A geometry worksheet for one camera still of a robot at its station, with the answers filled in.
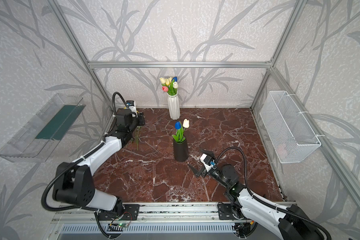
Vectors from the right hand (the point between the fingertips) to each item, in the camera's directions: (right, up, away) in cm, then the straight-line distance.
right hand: (195, 152), depth 75 cm
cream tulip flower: (-5, +14, -1) cm, 15 cm away
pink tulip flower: (-17, +34, +9) cm, 39 cm away
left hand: (-31, +24, +12) cm, 41 cm away
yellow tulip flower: (-19, +39, +12) cm, 45 cm away
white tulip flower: (-12, +37, +15) cm, 42 cm away
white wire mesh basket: (+39, +9, -13) cm, 43 cm away
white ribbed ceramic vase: (-14, +26, +29) cm, 41 cm away
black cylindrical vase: (-8, -2, +10) cm, 13 cm away
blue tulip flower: (-8, +8, +4) cm, 12 cm away
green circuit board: (-36, -34, -4) cm, 50 cm away
